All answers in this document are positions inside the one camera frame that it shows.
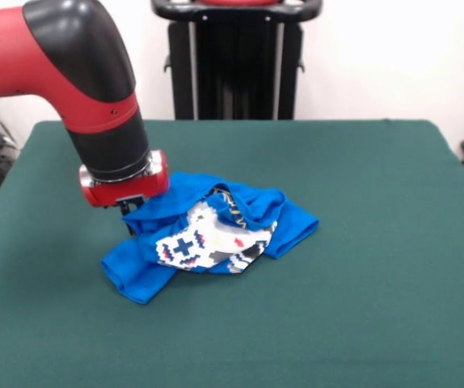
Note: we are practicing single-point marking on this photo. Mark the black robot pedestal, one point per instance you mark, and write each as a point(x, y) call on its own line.
point(236, 60)

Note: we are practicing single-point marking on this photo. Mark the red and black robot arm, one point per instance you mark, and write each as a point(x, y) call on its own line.
point(54, 60)

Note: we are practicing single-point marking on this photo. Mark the blue game-controller print t-shirt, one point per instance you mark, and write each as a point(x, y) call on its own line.
point(143, 266)

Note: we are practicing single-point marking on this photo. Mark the dark green table cloth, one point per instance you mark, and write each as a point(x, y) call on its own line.
point(337, 283)

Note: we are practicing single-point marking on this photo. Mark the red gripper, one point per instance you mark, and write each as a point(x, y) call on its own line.
point(127, 192)

